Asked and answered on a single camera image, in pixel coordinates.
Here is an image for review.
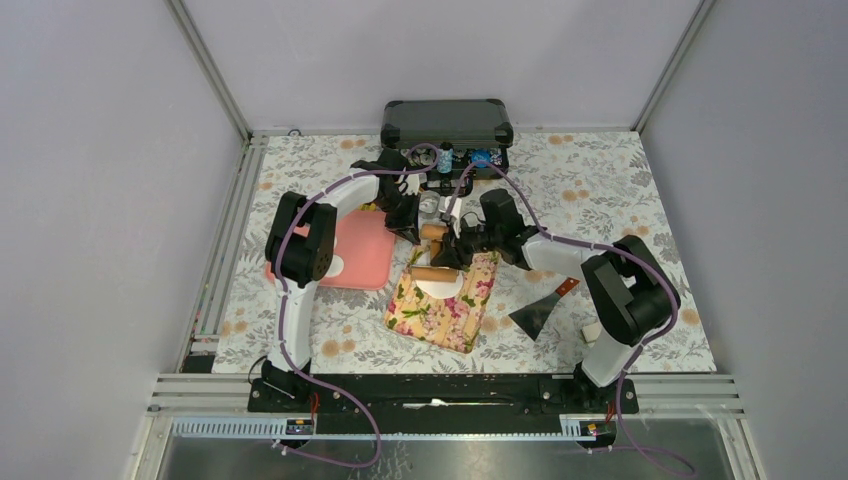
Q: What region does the white green eraser block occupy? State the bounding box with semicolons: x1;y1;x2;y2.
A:
581;322;603;344

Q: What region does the floral yellow tray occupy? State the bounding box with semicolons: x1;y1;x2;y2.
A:
383;246;500;354

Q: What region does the white dough wrapper lower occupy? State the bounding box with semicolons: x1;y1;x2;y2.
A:
326;255;344;278

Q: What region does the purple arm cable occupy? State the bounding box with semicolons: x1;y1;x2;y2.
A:
445;158;697;478
274;142;442;469

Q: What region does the blue white chip stack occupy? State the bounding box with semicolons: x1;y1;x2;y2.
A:
436;142;454;175

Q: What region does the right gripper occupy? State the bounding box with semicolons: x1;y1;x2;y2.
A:
431;217;502;273

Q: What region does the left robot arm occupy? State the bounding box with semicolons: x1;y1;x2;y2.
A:
253;149;427;411

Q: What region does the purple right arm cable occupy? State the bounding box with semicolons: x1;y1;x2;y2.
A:
445;158;697;478

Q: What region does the pink plastic tray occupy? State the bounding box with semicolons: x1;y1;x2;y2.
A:
264;209;399;293

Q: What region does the blue small blind button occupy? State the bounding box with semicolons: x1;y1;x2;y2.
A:
470;149;491;168

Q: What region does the black poker chip case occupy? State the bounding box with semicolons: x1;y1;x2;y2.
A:
380;98;515;197

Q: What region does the white dough ball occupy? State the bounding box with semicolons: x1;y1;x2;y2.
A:
415;277;464;299

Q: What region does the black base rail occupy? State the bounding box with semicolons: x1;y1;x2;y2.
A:
247;372;639;436

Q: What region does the wooden double-ended rolling pin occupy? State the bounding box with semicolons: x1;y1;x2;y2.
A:
410;224;459;283

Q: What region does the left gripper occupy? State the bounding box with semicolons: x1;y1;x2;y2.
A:
375;190;421;245

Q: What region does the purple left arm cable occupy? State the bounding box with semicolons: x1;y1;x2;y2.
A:
274;142;442;469

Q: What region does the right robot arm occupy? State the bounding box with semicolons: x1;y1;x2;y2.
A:
430;189;681;412

